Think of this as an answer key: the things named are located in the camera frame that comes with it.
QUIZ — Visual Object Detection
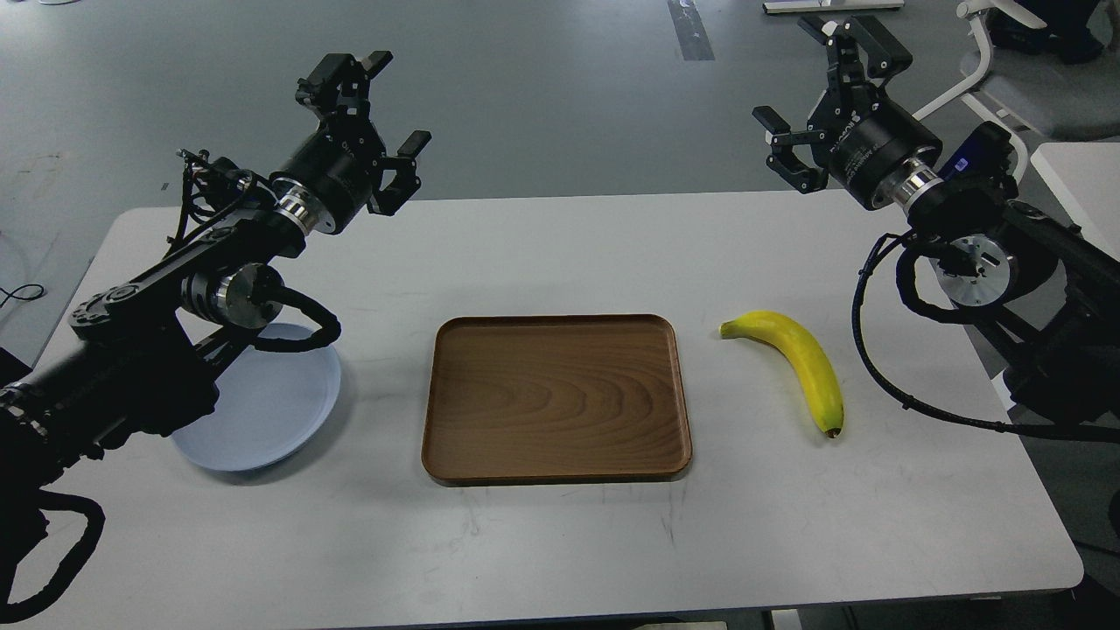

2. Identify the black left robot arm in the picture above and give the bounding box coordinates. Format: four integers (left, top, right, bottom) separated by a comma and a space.
3, 50, 431, 626

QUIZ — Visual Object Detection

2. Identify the white side table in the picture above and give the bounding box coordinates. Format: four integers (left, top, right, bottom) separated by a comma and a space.
1032, 141, 1119, 258

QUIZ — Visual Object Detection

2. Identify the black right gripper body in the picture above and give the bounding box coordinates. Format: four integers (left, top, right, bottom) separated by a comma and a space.
809, 96, 943, 211

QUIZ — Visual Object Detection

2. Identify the yellow banana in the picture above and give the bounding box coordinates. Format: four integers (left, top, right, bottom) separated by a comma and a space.
717, 311, 844, 439

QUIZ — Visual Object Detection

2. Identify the white furniture base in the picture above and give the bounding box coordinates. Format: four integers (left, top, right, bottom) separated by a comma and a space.
760, 0, 907, 16

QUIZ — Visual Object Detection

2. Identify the white office chair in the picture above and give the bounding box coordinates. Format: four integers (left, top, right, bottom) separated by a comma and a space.
913, 1, 1119, 180

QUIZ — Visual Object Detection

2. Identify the light blue plate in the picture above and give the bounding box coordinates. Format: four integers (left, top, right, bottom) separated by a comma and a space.
171, 346, 340, 473

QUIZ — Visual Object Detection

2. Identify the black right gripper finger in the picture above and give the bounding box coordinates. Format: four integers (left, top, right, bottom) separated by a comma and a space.
752, 105, 832, 194
797, 16, 914, 110

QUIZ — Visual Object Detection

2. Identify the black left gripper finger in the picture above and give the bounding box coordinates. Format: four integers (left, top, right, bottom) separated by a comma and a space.
367, 130, 432, 216
295, 50, 395, 141

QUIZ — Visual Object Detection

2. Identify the brown wooden tray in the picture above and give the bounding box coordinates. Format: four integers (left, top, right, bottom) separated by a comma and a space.
421, 314, 693, 487

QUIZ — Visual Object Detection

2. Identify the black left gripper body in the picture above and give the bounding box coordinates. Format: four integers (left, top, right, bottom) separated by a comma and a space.
269, 122, 388, 235

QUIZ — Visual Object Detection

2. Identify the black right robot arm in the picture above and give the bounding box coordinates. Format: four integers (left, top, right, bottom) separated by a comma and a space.
752, 16, 1117, 444

